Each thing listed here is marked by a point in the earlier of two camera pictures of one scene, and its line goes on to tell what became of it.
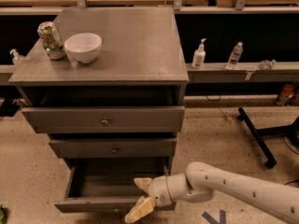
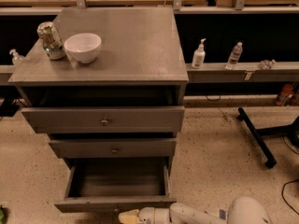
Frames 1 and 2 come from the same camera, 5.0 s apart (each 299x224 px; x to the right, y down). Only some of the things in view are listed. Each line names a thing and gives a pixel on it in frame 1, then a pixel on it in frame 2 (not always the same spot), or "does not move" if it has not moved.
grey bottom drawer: (107, 185) does not move
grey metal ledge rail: (252, 72) does not move
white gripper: (158, 189) -> (149, 216)
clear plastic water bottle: (234, 55) does not move
